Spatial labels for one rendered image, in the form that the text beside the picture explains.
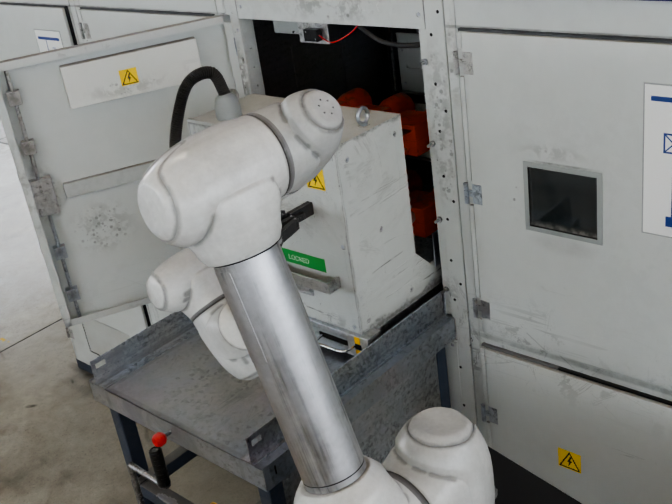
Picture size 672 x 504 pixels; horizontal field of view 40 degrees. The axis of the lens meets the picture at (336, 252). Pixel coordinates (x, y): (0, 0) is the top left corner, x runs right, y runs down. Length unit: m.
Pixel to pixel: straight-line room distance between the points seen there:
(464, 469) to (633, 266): 0.65
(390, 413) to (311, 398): 0.91
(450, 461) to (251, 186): 0.55
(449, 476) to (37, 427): 2.57
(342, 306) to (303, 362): 0.83
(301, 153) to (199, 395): 1.00
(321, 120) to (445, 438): 0.54
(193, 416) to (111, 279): 0.65
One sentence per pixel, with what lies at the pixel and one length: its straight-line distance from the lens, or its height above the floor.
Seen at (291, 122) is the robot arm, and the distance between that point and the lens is 1.29.
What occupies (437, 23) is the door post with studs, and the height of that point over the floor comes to 1.59.
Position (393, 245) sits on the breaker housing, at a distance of 2.14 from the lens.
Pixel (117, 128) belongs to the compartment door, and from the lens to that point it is 2.49.
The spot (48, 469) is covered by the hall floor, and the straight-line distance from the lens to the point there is 3.59.
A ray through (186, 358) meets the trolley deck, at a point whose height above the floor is 0.85.
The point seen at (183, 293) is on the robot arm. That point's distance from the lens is 1.78.
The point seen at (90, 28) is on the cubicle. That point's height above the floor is 1.52.
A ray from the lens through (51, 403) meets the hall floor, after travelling 3.96.
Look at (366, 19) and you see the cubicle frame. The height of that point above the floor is 1.59.
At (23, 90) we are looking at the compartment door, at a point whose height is 1.50.
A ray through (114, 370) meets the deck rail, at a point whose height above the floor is 0.86.
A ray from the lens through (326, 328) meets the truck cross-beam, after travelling 2.19.
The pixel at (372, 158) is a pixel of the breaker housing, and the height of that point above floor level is 1.32.
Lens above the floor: 2.03
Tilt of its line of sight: 26 degrees down
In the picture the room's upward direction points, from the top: 9 degrees counter-clockwise
